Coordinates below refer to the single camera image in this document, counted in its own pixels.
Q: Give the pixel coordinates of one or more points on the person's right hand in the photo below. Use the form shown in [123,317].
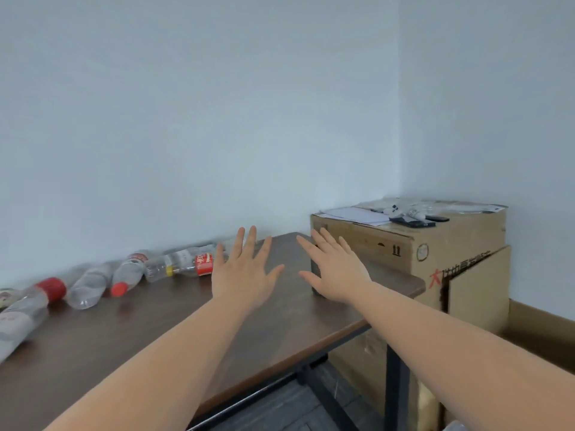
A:
[339,276]

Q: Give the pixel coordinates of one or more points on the person's left hand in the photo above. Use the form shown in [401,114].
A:
[240,280]

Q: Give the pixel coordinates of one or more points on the person's left little finger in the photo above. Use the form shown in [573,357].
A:
[219,256]

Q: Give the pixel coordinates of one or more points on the person's left middle finger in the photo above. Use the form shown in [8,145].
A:
[251,243]

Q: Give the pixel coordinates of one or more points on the person's right middle finger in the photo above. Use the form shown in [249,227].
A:
[320,241]

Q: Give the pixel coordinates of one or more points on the person's left thumb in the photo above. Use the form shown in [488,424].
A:
[276,274]

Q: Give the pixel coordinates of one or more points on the person's right thumb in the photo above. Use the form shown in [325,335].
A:
[309,278]

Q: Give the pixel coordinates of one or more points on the person's right little finger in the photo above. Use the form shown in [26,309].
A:
[345,245]

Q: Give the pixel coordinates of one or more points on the person's right forearm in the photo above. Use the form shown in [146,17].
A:
[449,350]

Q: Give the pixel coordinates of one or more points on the person's left forearm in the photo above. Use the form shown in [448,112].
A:
[166,368]

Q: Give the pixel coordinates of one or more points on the white paper sheets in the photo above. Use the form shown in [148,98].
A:
[355,215]

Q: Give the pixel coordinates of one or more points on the white plastic device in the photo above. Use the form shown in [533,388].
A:
[406,210]

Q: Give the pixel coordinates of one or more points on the small black remote control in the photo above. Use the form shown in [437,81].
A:
[438,218]

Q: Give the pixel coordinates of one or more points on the plain brown cardboard box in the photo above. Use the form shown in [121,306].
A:
[364,363]

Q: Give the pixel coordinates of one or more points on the printed brown cardboard box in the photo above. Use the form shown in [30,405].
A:
[453,246]

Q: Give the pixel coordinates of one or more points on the clear plastic wrapped papers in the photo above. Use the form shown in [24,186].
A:
[471,207]

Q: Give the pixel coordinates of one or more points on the row of clear plastic bottles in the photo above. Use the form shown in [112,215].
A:
[90,287]

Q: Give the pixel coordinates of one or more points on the large open cardboard box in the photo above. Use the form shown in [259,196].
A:
[480,291]

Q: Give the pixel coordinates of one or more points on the black metal table frame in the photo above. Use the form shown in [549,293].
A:
[397,381]

